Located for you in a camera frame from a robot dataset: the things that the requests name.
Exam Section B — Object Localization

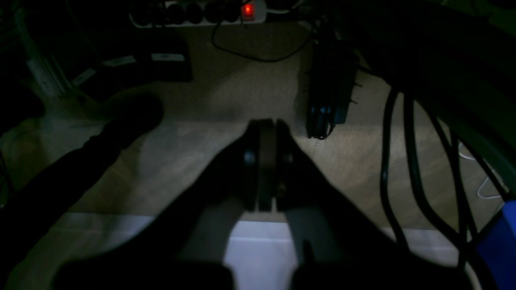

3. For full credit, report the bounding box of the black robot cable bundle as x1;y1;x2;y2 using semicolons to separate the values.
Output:
380;87;509;290

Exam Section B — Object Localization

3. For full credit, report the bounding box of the black power adapter brick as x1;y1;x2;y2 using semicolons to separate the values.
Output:
305;22;359;140

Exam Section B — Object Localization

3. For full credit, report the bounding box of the white power strip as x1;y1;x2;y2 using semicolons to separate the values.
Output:
128;0;268;28

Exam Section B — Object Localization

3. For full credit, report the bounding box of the thin black floor cable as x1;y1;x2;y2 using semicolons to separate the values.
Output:
211;22;313;63

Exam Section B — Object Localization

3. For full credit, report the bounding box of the dark equipment box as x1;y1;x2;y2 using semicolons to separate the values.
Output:
66;30;193;102

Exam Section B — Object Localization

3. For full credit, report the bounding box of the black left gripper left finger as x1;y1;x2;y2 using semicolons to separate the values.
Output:
56;120;258;290

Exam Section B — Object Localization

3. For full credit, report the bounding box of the blue plastic bin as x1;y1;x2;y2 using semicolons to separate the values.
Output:
476;201;516;290

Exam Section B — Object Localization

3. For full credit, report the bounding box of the black corrugated hose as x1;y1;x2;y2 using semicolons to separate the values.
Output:
0;94;165;278

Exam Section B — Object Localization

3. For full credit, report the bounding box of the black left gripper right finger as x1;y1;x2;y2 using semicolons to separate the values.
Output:
276;120;468;290

